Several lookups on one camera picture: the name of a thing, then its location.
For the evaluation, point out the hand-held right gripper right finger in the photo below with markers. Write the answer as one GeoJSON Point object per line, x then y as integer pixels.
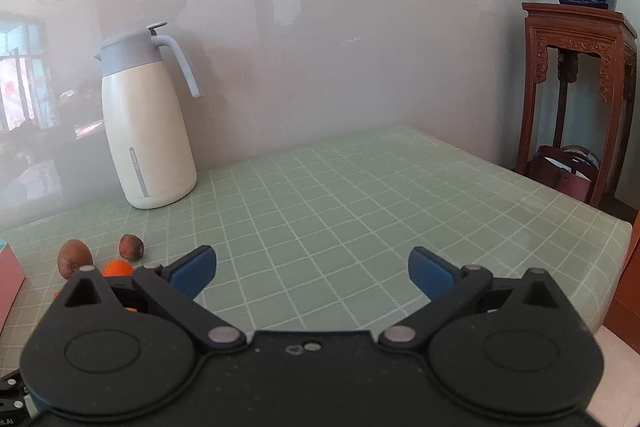
{"type": "Point", "coordinates": [430, 272]}

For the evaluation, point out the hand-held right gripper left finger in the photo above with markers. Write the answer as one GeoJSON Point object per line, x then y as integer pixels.
{"type": "Point", "coordinates": [192, 271]}

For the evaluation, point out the small brown fruit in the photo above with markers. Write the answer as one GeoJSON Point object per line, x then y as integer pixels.
{"type": "Point", "coordinates": [131, 247]}

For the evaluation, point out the orange tangerine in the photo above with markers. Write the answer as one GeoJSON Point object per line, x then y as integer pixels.
{"type": "Point", "coordinates": [117, 268]}

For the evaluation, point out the red cardboard box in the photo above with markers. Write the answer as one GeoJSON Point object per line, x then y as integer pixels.
{"type": "Point", "coordinates": [9, 282]}

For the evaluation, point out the large brown fruit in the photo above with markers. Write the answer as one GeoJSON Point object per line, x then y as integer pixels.
{"type": "Point", "coordinates": [75, 258]}

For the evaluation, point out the green checked tablecloth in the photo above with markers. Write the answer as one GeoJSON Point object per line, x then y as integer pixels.
{"type": "Point", "coordinates": [350, 207]}

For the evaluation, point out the white thermos jug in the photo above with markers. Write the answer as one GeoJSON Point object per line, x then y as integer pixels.
{"type": "Point", "coordinates": [145, 132]}

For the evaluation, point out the dark red bag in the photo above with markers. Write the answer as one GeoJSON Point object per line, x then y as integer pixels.
{"type": "Point", "coordinates": [562, 172]}

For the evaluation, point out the carved wooden plant stand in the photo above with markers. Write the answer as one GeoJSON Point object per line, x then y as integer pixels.
{"type": "Point", "coordinates": [575, 42]}

